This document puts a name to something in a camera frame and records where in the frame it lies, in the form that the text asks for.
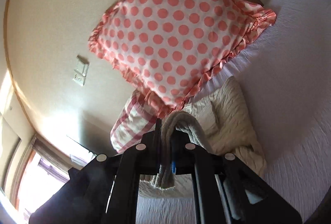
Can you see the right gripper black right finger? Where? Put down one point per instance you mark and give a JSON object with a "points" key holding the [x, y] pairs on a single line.
{"points": [[225, 189]]}

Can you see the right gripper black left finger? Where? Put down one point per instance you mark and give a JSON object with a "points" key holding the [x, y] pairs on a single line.
{"points": [[104, 191]]}

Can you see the cream cable-knit sweater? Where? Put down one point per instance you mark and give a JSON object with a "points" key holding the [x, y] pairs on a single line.
{"points": [[219, 123]]}

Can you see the red white checked pillow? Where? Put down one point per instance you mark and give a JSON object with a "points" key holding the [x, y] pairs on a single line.
{"points": [[136, 119]]}

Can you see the lavender textured bedspread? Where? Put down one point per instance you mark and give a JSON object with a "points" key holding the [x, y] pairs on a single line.
{"points": [[285, 79]]}

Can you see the pink polka dot pillow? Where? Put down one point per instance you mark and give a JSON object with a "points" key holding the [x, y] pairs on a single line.
{"points": [[167, 49]]}

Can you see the white wall switch plate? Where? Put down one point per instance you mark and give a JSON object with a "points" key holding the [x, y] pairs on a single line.
{"points": [[80, 71]]}

